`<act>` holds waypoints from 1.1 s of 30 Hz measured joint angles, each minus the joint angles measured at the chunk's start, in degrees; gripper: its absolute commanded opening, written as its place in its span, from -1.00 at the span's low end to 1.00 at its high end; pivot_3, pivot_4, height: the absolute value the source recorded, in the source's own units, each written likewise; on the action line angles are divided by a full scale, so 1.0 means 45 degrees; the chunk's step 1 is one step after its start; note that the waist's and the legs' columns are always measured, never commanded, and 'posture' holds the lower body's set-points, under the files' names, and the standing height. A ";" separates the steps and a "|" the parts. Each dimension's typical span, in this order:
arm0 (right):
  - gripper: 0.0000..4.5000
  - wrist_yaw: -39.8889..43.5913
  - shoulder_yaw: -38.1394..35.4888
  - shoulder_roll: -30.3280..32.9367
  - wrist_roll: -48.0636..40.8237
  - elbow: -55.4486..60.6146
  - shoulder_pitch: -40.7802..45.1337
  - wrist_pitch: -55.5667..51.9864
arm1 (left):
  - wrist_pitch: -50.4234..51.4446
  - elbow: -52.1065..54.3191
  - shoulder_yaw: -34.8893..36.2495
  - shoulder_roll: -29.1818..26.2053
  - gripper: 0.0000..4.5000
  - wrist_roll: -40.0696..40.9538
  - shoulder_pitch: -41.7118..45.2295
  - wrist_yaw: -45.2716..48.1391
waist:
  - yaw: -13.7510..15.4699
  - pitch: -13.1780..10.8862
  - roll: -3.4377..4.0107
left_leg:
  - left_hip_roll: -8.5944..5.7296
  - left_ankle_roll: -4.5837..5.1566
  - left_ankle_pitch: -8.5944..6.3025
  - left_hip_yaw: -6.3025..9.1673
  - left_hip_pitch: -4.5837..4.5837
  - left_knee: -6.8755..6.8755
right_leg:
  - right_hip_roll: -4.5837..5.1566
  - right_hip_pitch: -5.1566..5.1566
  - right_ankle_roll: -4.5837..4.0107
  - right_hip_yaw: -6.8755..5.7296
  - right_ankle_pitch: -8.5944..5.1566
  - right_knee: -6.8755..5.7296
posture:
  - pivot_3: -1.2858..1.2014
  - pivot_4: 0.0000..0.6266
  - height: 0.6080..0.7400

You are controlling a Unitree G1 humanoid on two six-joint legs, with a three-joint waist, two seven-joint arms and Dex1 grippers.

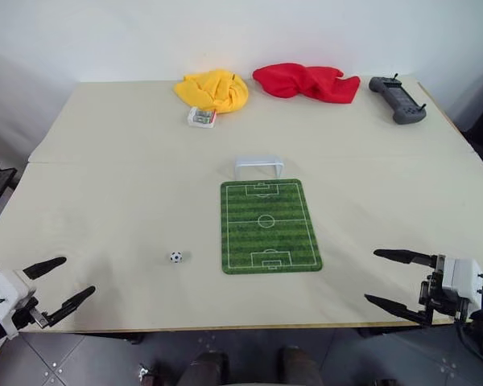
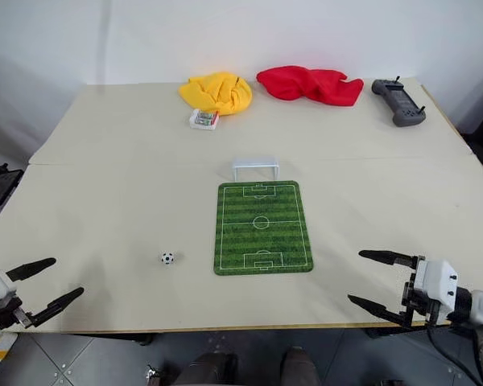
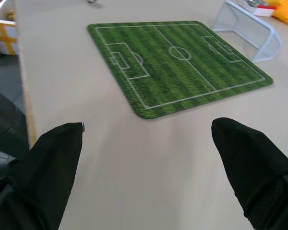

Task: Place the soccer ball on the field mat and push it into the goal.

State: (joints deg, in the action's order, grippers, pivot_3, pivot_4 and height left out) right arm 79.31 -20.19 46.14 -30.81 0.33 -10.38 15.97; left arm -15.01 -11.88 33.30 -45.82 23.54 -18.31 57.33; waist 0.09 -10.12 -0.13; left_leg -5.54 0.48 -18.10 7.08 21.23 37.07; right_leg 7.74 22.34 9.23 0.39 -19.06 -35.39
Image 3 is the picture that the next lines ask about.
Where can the yellow plush toy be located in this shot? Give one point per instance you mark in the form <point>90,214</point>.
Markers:
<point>286,12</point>

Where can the black robot body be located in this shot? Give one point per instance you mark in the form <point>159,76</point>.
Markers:
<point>4,134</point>

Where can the white mini soccer goal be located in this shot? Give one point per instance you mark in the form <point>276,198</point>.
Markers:
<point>250,33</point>

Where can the green soccer field mat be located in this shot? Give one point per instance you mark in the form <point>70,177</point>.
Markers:
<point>176,64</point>

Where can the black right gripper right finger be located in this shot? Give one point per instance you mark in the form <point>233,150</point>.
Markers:
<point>252,165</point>

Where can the white and red tray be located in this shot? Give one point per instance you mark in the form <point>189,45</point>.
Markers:
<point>260,8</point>

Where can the white and yellow storage box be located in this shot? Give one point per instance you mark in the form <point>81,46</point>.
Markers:
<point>2,31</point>

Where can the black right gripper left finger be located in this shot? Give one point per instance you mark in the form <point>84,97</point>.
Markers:
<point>45,177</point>

